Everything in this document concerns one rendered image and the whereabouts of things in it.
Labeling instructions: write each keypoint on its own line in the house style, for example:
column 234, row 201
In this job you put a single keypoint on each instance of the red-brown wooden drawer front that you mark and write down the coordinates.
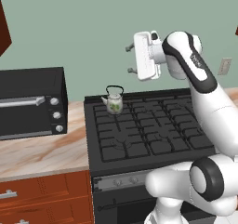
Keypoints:
column 55, row 213
column 49, row 187

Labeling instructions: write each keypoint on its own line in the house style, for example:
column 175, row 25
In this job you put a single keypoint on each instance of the beige wall outlet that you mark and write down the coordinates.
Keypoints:
column 225, row 66

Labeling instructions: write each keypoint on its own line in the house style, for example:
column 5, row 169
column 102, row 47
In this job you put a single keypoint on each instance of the grey stove knob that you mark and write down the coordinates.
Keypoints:
column 134, row 180
column 117, row 182

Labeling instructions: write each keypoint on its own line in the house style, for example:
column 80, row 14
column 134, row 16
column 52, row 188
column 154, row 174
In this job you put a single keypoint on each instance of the silver toaster oven knob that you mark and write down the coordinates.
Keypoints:
column 54, row 101
column 56, row 115
column 59, row 128

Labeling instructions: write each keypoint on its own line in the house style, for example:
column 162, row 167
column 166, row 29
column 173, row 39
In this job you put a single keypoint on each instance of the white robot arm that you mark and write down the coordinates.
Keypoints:
column 217, row 116

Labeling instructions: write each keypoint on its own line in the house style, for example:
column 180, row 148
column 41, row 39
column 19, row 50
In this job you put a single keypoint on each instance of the black toaster oven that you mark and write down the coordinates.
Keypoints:
column 28, row 85

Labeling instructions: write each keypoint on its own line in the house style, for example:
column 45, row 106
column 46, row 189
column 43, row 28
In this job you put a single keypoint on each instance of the black gas stove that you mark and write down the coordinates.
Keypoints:
column 145, row 134

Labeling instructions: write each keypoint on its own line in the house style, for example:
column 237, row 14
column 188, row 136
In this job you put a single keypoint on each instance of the red-brown wall cabinet door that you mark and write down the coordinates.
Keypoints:
column 3, row 32

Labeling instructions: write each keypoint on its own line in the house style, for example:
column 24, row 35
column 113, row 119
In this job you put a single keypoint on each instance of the black oven door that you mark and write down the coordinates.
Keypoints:
column 124, row 213

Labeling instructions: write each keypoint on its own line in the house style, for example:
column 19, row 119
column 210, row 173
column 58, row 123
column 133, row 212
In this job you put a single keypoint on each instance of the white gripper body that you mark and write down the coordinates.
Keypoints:
column 145, row 55

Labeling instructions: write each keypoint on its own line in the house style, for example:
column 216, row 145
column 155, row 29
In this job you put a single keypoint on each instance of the white floral kettle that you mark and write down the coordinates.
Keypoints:
column 114, row 105

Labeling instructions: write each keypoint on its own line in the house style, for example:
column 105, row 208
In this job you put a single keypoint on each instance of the red-brown wall cabinet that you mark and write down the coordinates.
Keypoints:
column 236, row 31

